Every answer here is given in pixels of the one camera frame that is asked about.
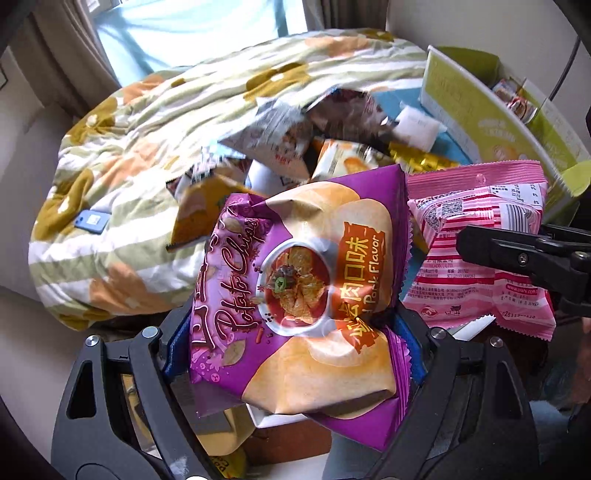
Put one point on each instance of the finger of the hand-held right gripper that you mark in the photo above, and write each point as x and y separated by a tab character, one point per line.
503	251

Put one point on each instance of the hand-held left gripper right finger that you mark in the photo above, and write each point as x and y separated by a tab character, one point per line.
412	344

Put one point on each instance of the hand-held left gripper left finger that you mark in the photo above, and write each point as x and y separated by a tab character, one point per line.
178	346

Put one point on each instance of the pink striped snack packet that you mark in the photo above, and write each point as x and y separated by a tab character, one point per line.
443	207

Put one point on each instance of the white translucent pastry packet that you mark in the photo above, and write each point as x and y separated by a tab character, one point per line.
418	127

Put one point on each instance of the green cardboard box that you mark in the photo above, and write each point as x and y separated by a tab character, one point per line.
461	106

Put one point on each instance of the purple potato chips bag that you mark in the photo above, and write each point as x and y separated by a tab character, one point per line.
300	221

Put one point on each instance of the gold foil snack packet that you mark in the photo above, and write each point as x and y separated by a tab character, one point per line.
422	159

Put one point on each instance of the orange snack packet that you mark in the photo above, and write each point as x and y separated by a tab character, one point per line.
203	207

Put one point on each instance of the small red label snack packet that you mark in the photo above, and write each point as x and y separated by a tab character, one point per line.
521	108

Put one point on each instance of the small blue rectangular tag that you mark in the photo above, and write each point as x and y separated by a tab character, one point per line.
92	220

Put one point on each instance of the cream bread snack packet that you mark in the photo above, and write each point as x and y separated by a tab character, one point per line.
341	159

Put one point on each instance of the thin black rod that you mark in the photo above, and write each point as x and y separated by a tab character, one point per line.
564	60

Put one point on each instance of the floral striped quilt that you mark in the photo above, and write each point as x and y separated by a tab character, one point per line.
138	138

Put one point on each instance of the dark brown snack packet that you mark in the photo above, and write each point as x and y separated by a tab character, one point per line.
341	110

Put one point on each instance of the white and red snack packet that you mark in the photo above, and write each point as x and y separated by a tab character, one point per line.
277	143

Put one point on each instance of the brown curtain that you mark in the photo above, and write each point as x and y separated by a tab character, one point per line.
346	16
74	46

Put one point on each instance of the light blue window cloth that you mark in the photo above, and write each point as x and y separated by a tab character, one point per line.
194	32

